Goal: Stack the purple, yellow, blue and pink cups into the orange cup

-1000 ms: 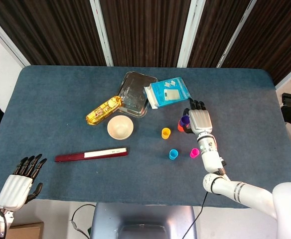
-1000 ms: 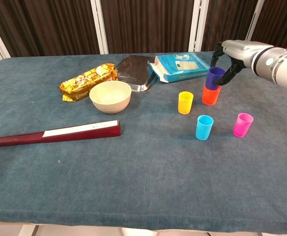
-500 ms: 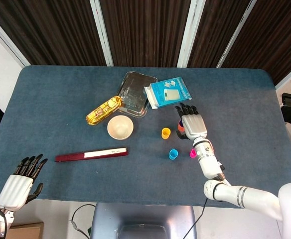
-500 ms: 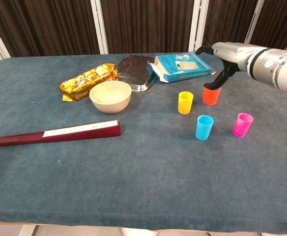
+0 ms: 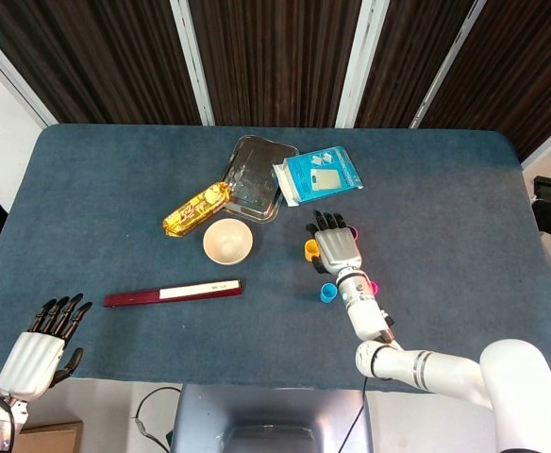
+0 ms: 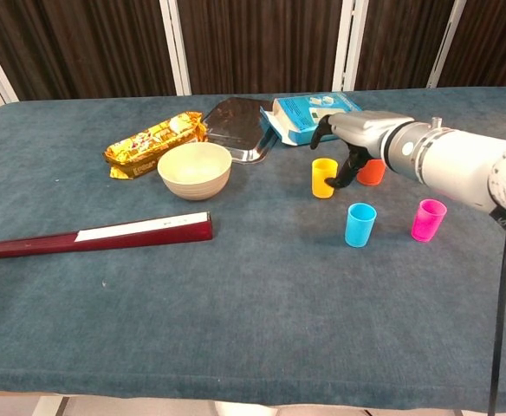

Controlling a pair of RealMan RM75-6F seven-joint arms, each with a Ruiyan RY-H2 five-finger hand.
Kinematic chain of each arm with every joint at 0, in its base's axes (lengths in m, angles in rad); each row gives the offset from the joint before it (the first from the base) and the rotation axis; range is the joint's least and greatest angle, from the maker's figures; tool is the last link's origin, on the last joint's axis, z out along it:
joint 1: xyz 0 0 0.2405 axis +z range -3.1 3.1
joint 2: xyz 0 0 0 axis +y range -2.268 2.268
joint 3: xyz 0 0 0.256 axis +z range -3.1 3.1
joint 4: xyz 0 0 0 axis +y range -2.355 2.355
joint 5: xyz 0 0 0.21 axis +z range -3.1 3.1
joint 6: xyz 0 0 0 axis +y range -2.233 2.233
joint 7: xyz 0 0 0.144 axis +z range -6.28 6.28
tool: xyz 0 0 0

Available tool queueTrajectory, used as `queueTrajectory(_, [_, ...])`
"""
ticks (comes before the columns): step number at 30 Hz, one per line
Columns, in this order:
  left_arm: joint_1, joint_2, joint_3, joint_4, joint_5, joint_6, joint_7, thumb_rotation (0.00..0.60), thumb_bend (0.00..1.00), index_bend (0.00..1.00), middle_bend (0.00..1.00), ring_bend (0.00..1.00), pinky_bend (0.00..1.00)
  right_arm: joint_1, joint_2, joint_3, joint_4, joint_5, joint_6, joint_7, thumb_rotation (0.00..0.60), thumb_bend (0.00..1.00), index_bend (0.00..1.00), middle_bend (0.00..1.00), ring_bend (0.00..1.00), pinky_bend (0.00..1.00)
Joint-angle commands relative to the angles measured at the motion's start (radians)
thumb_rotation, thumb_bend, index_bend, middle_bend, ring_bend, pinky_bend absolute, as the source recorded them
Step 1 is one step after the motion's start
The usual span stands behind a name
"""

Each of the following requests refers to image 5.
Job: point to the right black-fingered robot hand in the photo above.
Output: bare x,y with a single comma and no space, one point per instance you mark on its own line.
337,247

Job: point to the left black-fingered robot hand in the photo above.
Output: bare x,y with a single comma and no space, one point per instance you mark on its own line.
32,363

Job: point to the yellow plastic cup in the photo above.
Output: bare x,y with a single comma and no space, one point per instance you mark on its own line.
309,251

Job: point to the blue plastic cup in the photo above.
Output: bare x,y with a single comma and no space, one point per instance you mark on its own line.
327,293

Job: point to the pink plastic cup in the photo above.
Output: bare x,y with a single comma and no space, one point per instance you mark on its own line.
375,286

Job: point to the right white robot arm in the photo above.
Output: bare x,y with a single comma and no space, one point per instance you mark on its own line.
365,311

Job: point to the blue kitchen scale box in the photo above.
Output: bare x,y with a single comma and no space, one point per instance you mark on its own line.
320,174

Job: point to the brown cardboard box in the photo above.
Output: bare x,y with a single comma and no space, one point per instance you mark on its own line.
54,439

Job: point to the cream bowl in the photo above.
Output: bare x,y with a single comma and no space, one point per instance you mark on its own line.
227,241

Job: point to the shiny metal tray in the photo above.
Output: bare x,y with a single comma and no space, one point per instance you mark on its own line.
256,165

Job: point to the dark red long box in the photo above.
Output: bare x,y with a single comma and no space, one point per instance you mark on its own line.
134,298

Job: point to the gold biscuit packet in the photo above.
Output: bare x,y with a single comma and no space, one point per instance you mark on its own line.
195,210

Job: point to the grey-blue robot torso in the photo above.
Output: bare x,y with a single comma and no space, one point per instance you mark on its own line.
271,410

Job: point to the blue felt tablecloth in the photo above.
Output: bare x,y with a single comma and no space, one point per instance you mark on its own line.
115,189

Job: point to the dark brown curtain panel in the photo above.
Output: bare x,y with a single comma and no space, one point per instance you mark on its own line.
91,56
530,71
275,56
412,47

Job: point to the white partition post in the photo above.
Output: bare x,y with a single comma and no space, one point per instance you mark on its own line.
445,63
360,63
193,61
21,88
549,144

